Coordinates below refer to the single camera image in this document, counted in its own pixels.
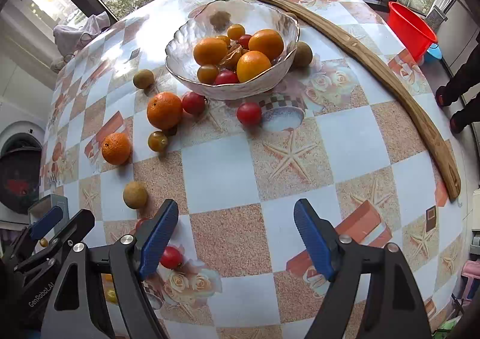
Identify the red cherry tomato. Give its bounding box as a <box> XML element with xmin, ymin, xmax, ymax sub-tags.
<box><xmin>160</xmin><ymin>246</ymin><xmax>183</xmax><ymax>270</ymax></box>

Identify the white tray green rim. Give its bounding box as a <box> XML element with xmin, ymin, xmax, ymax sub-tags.
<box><xmin>28</xmin><ymin>193</ymin><xmax>69</xmax><ymax>227</ymax></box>

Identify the white washing machine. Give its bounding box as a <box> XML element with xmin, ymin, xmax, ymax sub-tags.
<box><xmin>1</xmin><ymin>100</ymin><xmax>46</xmax><ymax>227</ymax></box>

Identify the small orange mandarin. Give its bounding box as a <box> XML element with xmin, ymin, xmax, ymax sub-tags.
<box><xmin>101</xmin><ymin>133</ymin><xmax>132</xmax><ymax>166</ymax></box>

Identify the olive cherry tomato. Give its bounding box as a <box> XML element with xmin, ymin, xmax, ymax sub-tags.
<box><xmin>147</xmin><ymin>131</ymin><xmax>168</xmax><ymax>153</ymax></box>

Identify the large orange near bowl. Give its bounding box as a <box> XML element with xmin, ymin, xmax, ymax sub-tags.
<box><xmin>146</xmin><ymin>92</ymin><xmax>183</xmax><ymax>130</ymax></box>

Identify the green-brown longan upper left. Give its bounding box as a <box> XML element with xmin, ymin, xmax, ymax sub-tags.
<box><xmin>133</xmin><ymin>69</ymin><xmax>155</xmax><ymax>90</ymax></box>

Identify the cloth pile on sill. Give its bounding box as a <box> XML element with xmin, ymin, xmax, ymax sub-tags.
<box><xmin>50</xmin><ymin>12</ymin><xmax>111</xmax><ymax>73</ymax></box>

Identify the red tomato beside orange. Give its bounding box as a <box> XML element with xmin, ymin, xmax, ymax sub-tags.
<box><xmin>181</xmin><ymin>91</ymin><xmax>207</xmax><ymax>116</ymax></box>

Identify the red tomato before bowl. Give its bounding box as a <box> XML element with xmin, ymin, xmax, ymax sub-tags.
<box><xmin>237</xmin><ymin>103</ymin><xmax>262</xmax><ymax>126</ymax></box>

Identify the orange in bowl left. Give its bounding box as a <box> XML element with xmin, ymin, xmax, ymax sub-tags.
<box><xmin>193</xmin><ymin>37</ymin><xmax>229</xmax><ymax>66</ymax></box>

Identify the orange in bowl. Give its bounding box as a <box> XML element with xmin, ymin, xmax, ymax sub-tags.
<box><xmin>236</xmin><ymin>51</ymin><xmax>272</xmax><ymax>83</ymax></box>
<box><xmin>193</xmin><ymin>37</ymin><xmax>229</xmax><ymax>66</ymax></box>
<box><xmin>248</xmin><ymin>29</ymin><xmax>284</xmax><ymax>60</ymax></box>

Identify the person in dark clothes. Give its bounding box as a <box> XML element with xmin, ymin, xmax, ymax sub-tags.
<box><xmin>435</xmin><ymin>45</ymin><xmax>480</xmax><ymax>134</ymax></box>

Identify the orange in bowl front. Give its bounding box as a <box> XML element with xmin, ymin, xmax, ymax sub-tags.
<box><xmin>236</xmin><ymin>51</ymin><xmax>272</xmax><ymax>83</ymax></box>

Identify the blue plastic item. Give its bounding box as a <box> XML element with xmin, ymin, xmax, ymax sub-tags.
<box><xmin>424</xmin><ymin>43</ymin><xmax>443</xmax><ymax>62</ymax></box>

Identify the glass fruit bowl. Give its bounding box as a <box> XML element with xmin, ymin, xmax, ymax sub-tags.
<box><xmin>165</xmin><ymin>0</ymin><xmax>300</xmax><ymax>101</ymax></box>

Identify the long wooden shoehorn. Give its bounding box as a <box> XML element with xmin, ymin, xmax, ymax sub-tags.
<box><xmin>258</xmin><ymin>0</ymin><xmax>461</xmax><ymax>201</ymax></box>

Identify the longan behind bowl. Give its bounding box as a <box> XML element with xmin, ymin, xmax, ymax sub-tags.
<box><xmin>292</xmin><ymin>42</ymin><xmax>313</xmax><ymax>68</ymax></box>

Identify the red plastic basin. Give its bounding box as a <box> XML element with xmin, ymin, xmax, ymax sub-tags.
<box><xmin>387</xmin><ymin>1</ymin><xmax>438</xmax><ymax>61</ymax></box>

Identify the orange in bowl right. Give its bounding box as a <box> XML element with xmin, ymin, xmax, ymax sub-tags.
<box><xmin>248</xmin><ymin>29</ymin><xmax>284</xmax><ymax>60</ymax></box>

